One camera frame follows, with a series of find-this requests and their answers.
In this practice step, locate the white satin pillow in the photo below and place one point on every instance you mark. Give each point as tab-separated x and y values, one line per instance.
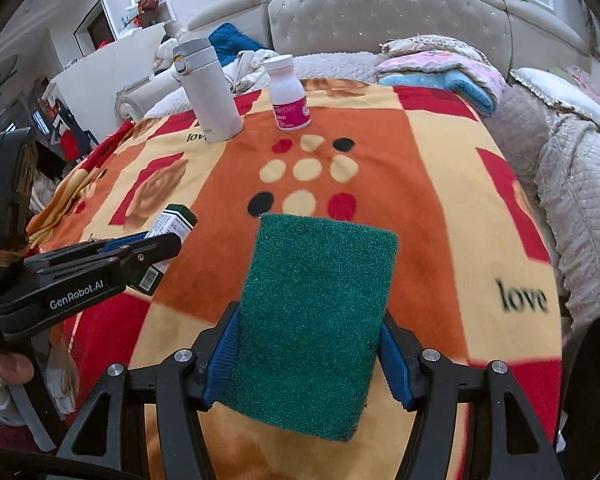
565	97

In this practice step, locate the dark wooden door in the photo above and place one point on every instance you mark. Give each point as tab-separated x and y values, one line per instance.
97	27

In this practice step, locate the dark green small box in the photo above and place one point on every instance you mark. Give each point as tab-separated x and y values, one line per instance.
175	220

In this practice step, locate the cream plush toy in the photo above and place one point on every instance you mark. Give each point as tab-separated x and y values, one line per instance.
166	52

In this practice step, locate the pink floral folded blanket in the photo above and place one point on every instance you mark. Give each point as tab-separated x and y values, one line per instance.
440	65

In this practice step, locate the beige quilted sofa cover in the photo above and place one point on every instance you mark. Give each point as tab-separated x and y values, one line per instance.
570	175
340	67

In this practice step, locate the person's left hand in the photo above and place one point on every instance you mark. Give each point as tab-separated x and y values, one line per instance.
12	370

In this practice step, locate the white thermos bottle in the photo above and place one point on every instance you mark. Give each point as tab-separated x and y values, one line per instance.
210	95

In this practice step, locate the floral ruffled pillow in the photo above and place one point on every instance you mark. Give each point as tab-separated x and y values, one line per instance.
430	47

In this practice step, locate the green yellow sponge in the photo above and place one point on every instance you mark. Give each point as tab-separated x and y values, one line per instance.
310	320

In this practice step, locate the red orange printed blanket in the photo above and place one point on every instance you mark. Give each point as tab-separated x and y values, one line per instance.
430	185

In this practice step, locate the beige crumpled clothing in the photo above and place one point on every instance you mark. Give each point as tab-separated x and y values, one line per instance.
250	70

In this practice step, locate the blue folded blanket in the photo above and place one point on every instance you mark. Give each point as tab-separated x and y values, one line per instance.
445	87

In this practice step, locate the beige tufted sofa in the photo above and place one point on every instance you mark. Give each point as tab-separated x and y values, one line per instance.
380	15

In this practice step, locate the white cabinet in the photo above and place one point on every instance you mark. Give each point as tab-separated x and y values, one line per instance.
110	70

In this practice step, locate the white pill bottle pink label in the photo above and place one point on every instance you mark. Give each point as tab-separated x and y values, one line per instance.
287	100

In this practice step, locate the blue quilted jacket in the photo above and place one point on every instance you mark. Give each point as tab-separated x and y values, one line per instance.
232	42

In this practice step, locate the red handbag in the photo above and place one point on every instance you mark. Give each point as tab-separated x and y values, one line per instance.
148	4

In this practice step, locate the red hanging clothing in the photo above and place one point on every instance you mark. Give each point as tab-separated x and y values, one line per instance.
70	142

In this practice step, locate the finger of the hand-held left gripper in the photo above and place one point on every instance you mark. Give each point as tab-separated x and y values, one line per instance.
155	252
125	243

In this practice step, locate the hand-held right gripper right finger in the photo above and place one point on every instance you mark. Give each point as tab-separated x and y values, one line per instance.
392	360

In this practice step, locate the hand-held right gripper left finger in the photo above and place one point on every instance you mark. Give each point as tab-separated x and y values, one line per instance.
225	350

